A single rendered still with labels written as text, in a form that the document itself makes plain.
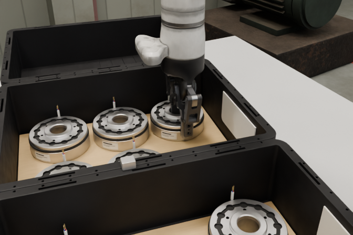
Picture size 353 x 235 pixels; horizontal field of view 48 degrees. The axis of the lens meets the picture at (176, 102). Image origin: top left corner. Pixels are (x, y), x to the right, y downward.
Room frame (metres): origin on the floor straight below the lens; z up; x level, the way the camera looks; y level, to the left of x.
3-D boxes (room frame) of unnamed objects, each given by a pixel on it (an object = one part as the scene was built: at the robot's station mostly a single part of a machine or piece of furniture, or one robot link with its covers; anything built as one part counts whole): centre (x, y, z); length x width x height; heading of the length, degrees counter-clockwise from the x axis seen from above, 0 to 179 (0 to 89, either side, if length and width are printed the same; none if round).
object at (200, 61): (0.63, -0.01, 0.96); 0.08 x 0.08 x 0.09
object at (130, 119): (0.62, 0.10, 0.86); 0.05 x 0.05 x 0.01
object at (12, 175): (0.56, 0.08, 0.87); 0.40 x 0.30 x 0.11; 108
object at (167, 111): (0.65, 0.00, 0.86); 0.05 x 0.05 x 0.01
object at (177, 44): (0.62, 0.01, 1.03); 0.11 x 0.09 x 0.06; 107
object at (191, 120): (0.58, -0.02, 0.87); 0.03 x 0.01 x 0.05; 17
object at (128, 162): (0.41, 0.06, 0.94); 0.02 x 0.01 x 0.01; 108
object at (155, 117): (0.65, 0.00, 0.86); 0.10 x 0.10 x 0.01
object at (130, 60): (0.84, 0.17, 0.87); 0.40 x 0.30 x 0.11; 108
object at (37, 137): (0.59, 0.21, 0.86); 0.10 x 0.10 x 0.01
